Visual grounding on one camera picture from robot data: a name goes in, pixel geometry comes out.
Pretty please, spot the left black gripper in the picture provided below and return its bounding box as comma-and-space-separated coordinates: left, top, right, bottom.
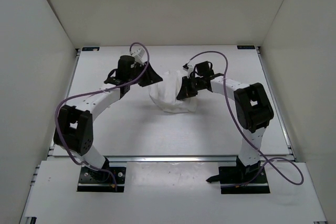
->
130, 60, 164, 87

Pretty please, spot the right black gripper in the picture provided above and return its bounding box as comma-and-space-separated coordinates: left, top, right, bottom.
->
176, 77, 203, 100

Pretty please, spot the white pleated skirt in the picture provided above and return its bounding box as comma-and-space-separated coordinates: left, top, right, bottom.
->
148, 70, 197, 113

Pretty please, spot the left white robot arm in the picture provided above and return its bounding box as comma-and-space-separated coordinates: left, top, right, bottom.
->
54, 54, 163, 181

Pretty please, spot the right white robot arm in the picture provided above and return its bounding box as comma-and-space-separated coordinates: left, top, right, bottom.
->
176, 61, 274, 182

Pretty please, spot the right blue corner label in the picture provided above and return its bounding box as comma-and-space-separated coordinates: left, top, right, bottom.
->
237, 45, 255, 50

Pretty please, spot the blue corner label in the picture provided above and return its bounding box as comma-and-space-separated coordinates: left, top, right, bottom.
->
237, 45, 255, 50
81, 47, 100, 51

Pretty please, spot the left blue corner label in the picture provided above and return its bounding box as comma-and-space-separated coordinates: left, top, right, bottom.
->
81, 47, 100, 51

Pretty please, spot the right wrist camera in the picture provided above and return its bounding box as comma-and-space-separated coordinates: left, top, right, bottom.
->
182, 62, 194, 74

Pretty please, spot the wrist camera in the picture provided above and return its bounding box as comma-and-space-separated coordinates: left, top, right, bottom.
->
130, 48, 145, 65
182, 62, 194, 74

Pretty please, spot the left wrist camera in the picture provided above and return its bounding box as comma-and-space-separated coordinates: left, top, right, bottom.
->
130, 48, 145, 65

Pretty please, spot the aluminium front rail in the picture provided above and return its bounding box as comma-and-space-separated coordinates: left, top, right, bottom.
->
107, 155, 236, 163

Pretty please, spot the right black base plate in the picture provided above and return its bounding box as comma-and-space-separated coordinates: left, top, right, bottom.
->
206, 157, 270, 195

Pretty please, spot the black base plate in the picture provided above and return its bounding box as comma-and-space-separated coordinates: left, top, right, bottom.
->
206, 157, 270, 195
77, 163, 127, 193

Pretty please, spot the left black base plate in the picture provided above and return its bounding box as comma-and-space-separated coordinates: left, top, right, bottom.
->
77, 163, 127, 193

